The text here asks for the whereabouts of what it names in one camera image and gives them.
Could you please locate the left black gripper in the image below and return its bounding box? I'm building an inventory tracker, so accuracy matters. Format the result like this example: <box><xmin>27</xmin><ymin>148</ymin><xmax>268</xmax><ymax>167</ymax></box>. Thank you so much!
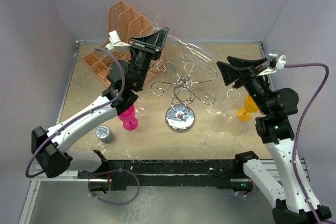
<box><xmin>127</xmin><ymin>28</ymin><xmax>167</xmax><ymax>90</ymax></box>

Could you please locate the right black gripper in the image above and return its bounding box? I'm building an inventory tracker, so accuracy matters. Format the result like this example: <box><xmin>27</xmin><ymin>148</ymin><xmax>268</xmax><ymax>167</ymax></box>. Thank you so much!
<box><xmin>216</xmin><ymin>55</ymin><xmax>271</xmax><ymax>114</ymax></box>

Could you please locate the clear champagne flute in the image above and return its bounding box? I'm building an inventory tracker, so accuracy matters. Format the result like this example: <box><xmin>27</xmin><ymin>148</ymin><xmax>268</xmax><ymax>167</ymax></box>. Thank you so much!
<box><xmin>146</xmin><ymin>15</ymin><xmax>215</xmax><ymax>69</ymax></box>

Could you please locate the clear wine glass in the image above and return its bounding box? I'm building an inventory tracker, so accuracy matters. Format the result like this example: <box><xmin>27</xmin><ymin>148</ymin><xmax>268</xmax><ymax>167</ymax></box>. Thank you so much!
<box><xmin>216</xmin><ymin>88</ymin><xmax>241</xmax><ymax>118</ymax></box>
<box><xmin>134</xmin><ymin>102</ymin><xmax>145</xmax><ymax>116</ymax></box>

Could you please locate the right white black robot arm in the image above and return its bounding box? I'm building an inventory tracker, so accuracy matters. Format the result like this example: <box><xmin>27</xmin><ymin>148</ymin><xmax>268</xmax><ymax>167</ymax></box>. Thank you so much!
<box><xmin>216</xmin><ymin>55</ymin><xmax>332</xmax><ymax>223</ymax></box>

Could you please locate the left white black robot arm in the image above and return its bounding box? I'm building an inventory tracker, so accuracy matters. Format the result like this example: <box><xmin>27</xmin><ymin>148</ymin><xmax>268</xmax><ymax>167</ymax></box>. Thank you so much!
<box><xmin>31</xmin><ymin>27</ymin><xmax>169</xmax><ymax>178</ymax></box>

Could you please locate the chrome wine glass rack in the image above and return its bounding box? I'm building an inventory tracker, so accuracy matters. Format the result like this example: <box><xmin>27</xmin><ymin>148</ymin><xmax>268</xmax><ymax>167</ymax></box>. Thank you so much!
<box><xmin>150</xmin><ymin>59</ymin><xmax>218</xmax><ymax>133</ymax></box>

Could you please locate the orange plastic file organizer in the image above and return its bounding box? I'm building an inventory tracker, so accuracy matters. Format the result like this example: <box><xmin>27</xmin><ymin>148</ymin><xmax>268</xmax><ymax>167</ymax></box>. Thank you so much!
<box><xmin>83</xmin><ymin>1</ymin><xmax>160</xmax><ymax>87</ymax></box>

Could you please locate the yellow plastic goblet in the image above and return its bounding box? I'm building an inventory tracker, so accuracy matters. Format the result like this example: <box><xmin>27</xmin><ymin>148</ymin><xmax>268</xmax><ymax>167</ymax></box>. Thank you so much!
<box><xmin>236</xmin><ymin>95</ymin><xmax>259</xmax><ymax>122</ymax></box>

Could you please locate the pink plastic goblet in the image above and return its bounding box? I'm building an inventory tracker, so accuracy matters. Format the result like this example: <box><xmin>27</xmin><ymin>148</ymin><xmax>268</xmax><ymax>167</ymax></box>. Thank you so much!
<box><xmin>118</xmin><ymin>105</ymin><xmax>138</xmax><ymax>131</ymax></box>

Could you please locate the small round tin can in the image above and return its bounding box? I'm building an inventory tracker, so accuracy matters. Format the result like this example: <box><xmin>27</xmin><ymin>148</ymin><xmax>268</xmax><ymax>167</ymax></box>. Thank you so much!
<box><xmin>96</xmin><ymin>125</ymin><xmax>114</xmax><ymax>144</ymax></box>

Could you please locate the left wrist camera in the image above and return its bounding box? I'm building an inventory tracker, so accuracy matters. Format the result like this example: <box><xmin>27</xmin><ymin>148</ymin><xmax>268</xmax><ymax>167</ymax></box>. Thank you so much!
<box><xmin>106</xmin><ymin>30</ymin><xmax>130</xmax><ymax>52</ymax></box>

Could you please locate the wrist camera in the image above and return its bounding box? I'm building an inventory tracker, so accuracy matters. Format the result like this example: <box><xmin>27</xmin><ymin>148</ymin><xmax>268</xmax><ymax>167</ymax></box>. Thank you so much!
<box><xmin>106</xmin><ymin>30</ymin><xmax>130</xmax><ymax>52</ymax></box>
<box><xmin>260</xmin><ymin>51</ymin><xmax>287</xmax><ymax>76</ymax></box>

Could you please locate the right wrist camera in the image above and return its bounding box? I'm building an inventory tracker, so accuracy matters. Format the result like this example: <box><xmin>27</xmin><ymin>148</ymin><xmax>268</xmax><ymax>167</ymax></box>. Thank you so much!
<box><xmin>260</xmin><ymin>51</ymin><xmax>287</xmax><ymax>76</ymax></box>

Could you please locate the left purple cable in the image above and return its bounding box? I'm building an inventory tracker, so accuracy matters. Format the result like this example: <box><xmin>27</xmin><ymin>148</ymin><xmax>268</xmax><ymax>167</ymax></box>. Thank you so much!
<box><xmin>25</xmin><ymin>47</ymin><xmax>125</xmax><ymax>178</ymax></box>

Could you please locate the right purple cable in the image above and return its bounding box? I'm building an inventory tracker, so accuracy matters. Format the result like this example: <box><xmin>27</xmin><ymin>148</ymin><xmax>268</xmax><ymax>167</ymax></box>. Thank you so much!
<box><xmin>285</xmin><ymin>62</ymin><xmax>330</xmax><ymax>224</ymax></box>

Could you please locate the black base frame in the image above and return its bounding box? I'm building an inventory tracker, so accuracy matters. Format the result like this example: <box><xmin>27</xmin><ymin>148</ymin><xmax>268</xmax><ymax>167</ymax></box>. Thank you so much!
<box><xmin>78</xmin><ymin>151</ymin><xmax>259</xmax><ymax>191</ymax></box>

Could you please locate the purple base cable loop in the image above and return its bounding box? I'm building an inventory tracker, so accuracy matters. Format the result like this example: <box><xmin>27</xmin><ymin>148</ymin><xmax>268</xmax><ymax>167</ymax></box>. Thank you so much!
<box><xmin>88</xmin><ymin>168</ymin><xmax>140</xmax><ymax>206</ymax></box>

